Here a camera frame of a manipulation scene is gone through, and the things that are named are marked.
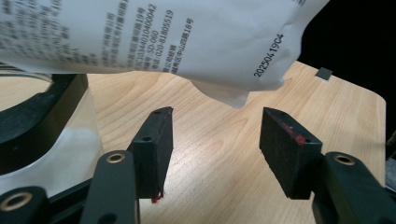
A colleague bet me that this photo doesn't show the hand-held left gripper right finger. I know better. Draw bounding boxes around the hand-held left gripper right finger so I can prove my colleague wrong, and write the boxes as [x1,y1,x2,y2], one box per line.
[259,106,323,201]

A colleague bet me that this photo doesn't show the grey tape tab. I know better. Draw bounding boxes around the grey tape tab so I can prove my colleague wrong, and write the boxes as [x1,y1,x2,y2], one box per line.
[314,66,333,82]

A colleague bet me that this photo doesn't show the white printed pouch bag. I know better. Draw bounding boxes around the white printed pouch bag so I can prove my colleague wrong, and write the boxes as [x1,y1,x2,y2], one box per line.
[0,0,331,109]

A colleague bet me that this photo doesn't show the glass jar with black lid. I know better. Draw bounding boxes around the glass jar with black lid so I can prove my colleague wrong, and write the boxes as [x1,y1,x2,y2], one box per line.
[0,62,106,198]

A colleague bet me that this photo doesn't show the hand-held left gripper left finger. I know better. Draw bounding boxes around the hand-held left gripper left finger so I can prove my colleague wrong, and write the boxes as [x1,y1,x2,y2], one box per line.
[128,105,175,201]

